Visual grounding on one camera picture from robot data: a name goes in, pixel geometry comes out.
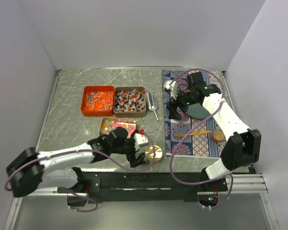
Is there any orange tin of lollipops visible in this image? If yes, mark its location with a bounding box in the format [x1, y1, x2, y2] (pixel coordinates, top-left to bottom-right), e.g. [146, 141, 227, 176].
[81, 85, 115, 116]

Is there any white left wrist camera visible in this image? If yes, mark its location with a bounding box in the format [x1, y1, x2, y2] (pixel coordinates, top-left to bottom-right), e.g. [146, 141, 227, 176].
[133, 130, 149, 149]

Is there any clear plastic jar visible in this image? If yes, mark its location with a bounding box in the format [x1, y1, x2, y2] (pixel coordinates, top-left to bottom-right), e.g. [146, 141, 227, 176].
[146, 154, 162, 162]

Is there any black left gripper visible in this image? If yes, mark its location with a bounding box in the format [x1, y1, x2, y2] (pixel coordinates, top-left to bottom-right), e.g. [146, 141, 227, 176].
[111, 129, 147, 166]

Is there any patterned blue placemat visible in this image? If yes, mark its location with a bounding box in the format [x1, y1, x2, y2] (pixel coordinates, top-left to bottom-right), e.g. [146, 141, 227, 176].
[162, 70, 231, 159]

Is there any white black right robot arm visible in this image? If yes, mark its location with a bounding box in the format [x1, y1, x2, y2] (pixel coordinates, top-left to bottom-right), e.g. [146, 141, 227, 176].
[163, 71, 262, 191]

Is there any gold tin of star candies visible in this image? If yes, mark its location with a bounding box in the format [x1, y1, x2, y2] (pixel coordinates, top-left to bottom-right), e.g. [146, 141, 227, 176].
[99, 117, 136, 138]

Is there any gold jar lid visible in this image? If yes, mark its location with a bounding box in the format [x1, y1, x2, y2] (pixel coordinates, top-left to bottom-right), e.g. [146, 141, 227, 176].
[145, 145, 163, 155]

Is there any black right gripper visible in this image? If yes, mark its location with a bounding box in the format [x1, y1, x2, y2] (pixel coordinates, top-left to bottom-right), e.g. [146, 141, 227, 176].
[166, 87, 198, 121]

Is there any copper cup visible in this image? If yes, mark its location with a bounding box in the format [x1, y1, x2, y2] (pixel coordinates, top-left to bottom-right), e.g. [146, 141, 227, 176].
[212, 130, 226, 142]

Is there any silver metal scoop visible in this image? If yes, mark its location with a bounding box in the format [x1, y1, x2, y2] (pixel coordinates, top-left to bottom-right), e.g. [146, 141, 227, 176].
[145, 92, 159, 121]

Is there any black aluminium mounting rail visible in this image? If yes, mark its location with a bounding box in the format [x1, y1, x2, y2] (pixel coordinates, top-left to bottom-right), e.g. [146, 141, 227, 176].
[14, 171, 269, 209]

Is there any beige tin of small lollipops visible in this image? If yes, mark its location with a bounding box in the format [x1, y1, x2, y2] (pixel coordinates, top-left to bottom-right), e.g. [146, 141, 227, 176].
[114, 86, 147, 118]

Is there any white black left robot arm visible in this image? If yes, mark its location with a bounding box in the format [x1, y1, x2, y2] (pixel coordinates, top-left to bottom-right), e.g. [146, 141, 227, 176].
[5, 127, 149, 198]

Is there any teal ceramic plate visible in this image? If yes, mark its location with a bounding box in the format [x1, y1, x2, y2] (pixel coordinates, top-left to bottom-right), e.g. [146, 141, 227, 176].
[186, 103, 210, 120]

